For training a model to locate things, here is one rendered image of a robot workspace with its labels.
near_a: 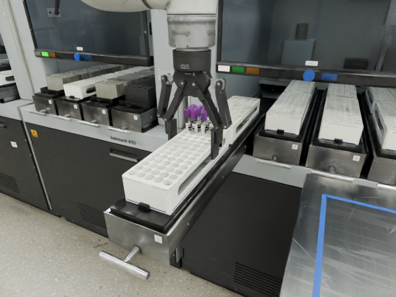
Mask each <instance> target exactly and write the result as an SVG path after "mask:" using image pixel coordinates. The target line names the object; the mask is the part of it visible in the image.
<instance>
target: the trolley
mask: <svg viewBox="0 0 396 297"><path fill-rule="evenodd" d="M279 297H396V192H391V191H387V190H382V189H376V188H373V187H368V186H363V185H360V184H354V183H349V182H345V181H340V180H335V179H330V178H327V177H322V176H316V175H313V174H308V173H306V175H305V179H304V182H303V188H302V193H301V198H300V201H299V206H298V211H297V214H296V220H295V225H294V228H293V233H292V238H291V243H290V247H289V252H288V257H287V260H286V266H285V271H284V274H283V279H282V284H281V287H280V292H279Z"/></svg>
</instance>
